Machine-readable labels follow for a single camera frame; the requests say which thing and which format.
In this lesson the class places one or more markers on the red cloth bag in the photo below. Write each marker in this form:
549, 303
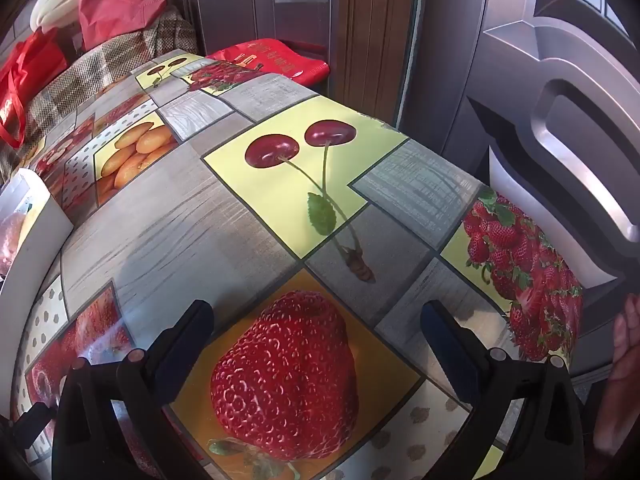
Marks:
115, 5

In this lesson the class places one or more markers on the plaid covered box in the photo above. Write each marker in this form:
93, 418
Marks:
100, 67

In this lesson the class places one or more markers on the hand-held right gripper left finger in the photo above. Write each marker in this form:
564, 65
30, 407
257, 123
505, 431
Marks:
179, 367

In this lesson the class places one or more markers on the white shallow box tray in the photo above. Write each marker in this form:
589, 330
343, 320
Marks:
35, 240

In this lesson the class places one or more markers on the person's left hand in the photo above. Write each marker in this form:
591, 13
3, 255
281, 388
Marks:
622, 375

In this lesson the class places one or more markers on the red tote bag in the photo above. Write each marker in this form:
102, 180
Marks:
25, 75

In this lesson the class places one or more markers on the brown metal door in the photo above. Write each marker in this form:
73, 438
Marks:
550, 60
250, 5

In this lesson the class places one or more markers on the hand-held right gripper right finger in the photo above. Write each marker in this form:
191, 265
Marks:
450, 355

